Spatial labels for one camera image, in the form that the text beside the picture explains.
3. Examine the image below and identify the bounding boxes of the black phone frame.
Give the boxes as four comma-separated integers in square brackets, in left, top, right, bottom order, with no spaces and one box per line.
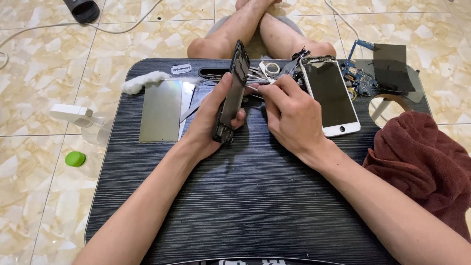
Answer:
[212,39,251,145]

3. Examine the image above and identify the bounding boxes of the white cable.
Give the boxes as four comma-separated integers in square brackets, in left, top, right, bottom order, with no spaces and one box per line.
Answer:
[0,0,164,70]
[324,0,365,59]

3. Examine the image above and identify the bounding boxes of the small black tool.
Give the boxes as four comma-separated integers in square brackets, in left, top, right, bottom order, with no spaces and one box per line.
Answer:
[291,46,311,62]

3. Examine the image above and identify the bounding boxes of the dark film sheet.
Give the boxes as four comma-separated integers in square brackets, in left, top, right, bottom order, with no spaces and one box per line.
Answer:
[372,43,417,93]

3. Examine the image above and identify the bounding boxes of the green capped clear bottle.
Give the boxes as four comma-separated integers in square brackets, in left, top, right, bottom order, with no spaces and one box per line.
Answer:
[65,150,104,179]

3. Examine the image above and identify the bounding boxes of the white table leg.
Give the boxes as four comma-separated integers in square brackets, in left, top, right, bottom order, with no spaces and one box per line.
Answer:
[370,99,392,122]

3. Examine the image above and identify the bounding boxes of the silver tweezers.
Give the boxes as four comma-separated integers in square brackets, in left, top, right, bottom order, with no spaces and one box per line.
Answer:
[246,66,272,84]

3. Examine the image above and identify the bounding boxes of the blue circuit board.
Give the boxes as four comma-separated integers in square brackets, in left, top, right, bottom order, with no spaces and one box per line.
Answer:
[341,39,378,97]

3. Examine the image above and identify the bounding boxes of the silver reflective panel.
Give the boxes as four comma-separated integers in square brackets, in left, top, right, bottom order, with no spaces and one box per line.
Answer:
[139,79,183,144]

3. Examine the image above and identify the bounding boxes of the maroon towel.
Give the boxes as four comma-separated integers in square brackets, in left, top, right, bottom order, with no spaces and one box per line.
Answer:
[362,110,471,243]

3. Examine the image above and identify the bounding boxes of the white cotton wad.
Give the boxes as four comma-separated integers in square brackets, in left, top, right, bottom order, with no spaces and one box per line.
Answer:
[121,71,172,95]

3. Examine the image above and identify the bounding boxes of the white phone screen assembly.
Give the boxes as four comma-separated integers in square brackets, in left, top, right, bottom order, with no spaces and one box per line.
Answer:
[299,55,361,138]

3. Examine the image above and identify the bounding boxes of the black slipper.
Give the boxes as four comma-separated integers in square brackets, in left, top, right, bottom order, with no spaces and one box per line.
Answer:
[63,0,101,24]

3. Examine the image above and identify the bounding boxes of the person's right hand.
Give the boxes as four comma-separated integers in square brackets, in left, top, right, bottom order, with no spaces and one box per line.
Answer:
[257,74,332,163]

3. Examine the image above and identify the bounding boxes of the clear spray bottle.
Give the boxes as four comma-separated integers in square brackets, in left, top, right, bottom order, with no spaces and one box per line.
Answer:
[49,104,115,148]

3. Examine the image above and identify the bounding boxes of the flat metal strip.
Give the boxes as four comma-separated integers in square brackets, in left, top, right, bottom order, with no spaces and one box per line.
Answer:
[180,96,207,123]

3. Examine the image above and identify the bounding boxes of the person's right leg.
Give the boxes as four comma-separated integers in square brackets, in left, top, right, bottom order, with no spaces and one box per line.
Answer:
[235,0,337,60]

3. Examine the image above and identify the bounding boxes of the person's left hand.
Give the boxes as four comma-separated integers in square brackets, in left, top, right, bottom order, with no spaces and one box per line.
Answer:
[180,72,260,163]

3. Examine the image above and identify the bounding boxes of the white backlight sheet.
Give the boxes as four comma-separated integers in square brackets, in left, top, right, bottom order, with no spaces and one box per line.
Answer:
[178,82,196,141]

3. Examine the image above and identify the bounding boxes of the person's leg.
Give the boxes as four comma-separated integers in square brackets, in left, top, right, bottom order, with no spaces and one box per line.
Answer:
[235,0,337,60]
[187,0,275,60]

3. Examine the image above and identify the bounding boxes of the person's left leg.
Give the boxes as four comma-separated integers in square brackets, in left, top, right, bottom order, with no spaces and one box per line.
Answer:
[187,0,275,60]

